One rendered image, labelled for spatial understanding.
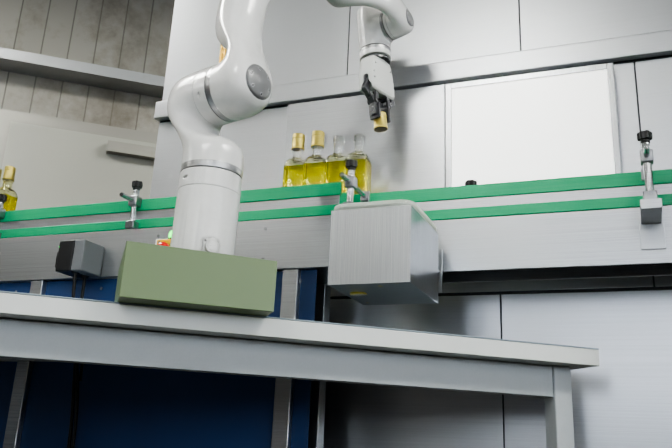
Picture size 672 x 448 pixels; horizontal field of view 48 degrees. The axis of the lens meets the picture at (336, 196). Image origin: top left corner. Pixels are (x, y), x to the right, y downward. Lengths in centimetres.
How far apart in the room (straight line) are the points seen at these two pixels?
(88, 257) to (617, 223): 125
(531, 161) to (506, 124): 12
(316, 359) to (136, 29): 350
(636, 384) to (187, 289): 105
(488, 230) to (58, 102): 314
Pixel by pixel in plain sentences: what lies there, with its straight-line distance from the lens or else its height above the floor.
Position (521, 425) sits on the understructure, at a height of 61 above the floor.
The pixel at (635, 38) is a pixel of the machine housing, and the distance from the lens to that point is 210.
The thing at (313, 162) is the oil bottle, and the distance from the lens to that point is 197.
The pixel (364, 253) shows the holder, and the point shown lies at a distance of 150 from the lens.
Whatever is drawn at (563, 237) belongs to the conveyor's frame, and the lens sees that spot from 172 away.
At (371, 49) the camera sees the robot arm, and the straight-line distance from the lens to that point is 201.
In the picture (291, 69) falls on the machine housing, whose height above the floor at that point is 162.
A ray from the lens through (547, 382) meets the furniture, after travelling 161.
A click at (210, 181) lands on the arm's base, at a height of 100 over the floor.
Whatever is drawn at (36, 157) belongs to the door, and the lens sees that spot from 430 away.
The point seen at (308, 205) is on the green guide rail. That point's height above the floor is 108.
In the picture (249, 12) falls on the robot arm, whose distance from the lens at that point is 162.
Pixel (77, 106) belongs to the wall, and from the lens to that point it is 446.
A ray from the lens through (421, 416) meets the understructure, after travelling 193.
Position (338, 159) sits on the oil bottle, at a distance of 195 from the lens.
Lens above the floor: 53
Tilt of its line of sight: 18 degrees up
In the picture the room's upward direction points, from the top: 3 degrees clockwise
